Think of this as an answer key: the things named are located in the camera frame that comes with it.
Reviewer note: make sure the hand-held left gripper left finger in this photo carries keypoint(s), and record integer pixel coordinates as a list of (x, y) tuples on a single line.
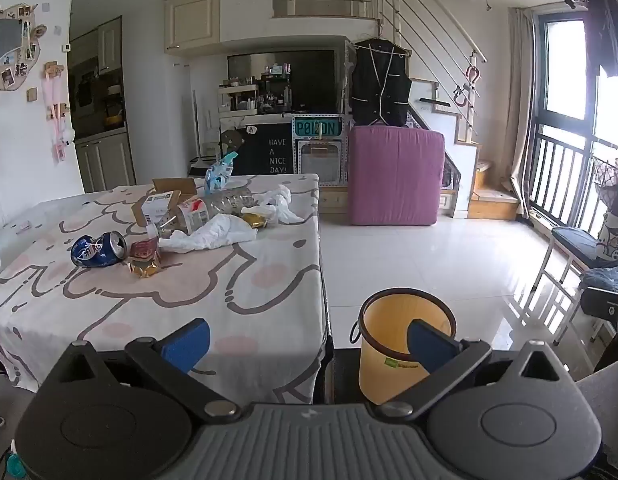
[(189, 342)]

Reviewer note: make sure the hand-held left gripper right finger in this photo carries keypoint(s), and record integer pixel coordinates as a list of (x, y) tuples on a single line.
[(429, 345)]

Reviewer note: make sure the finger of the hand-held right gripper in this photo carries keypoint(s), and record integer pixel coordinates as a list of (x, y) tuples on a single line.
[(616, 320)]

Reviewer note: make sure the yellow plastic waste bin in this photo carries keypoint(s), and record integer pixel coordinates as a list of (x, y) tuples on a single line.
[(384, 330)]

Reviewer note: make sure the red gold snack packet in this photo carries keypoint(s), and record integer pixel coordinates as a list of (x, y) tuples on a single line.
[(144, 256)]

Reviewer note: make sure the large white plastic bag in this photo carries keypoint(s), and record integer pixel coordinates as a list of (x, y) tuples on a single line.
[(214, 232)]

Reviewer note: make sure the clear jar with white cap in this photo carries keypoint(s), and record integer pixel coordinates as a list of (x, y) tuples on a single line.
[(189, 216)]

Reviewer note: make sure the crushed blue soda can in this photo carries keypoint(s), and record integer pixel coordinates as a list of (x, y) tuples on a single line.
[(96, 250)]

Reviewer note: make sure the gold foil wrapper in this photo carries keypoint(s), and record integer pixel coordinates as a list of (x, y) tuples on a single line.
[(254, 220)]

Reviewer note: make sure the brown cardboard box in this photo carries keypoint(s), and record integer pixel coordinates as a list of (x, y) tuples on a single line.
[(156, 205)]

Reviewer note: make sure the crushed clear plastic bottle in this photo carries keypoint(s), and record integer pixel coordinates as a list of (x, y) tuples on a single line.
[(229, 200)]

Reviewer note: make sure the small white plastic bag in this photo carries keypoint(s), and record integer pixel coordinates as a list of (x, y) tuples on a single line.
[(281, 205)]

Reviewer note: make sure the light blue snack packet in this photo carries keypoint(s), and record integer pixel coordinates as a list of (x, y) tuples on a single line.
[(219, 175)]

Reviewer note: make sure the blue denim cloth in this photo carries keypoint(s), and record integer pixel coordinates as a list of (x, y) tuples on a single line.
[(606, 280)]

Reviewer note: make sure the white chair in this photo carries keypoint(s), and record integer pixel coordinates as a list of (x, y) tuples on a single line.
[(564, 280)]

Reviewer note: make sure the printed tote bag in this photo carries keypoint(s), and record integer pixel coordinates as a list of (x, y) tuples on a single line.
[(611, 237)]

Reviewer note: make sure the dark blue seat cushion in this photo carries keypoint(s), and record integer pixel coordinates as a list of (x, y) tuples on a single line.
[(579, 242)]

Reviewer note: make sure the black balcony railing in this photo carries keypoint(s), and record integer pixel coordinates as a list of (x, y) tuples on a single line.
[(559, 175)]

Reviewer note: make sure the pink folded mattress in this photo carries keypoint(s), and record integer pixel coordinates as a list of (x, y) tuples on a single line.
[(394, 175)]

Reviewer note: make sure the white wooden staircase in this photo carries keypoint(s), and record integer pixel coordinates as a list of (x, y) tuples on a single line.
[(464, 170)]

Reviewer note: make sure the cream kitchen base cabinet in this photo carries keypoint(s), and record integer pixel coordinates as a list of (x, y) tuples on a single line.
[(104, 162)]

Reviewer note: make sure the pink card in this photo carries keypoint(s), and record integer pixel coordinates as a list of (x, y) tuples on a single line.
[(24, 227)]

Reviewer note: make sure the black letter board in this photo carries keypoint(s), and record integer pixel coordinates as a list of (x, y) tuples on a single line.
[(269, 150)]

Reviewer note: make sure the white perforated cabinet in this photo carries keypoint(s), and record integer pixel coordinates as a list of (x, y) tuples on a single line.
[(319, 160)]

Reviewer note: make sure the beige curtain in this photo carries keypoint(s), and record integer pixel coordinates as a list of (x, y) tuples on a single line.
[(519, 110)]

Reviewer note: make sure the teal sign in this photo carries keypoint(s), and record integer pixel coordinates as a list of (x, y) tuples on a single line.
[(316, 128)]

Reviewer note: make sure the black vest with white trim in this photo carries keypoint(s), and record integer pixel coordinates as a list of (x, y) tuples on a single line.
[(379, 85)]

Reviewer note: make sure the pink hanging ornament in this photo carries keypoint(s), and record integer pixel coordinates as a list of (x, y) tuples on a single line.
[(59, 110)]

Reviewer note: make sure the dark hanging clothes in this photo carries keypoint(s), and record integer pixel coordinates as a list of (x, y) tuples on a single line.
[(606, 25)]

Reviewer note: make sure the metal stair railing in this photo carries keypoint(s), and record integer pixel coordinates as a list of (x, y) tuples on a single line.
[(424, 45)]

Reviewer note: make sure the photo board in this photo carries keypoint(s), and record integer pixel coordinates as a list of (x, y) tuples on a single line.
[(14, 55)]

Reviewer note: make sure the cream wall cabinet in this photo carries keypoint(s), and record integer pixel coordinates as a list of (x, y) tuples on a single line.
[(194, 20)]

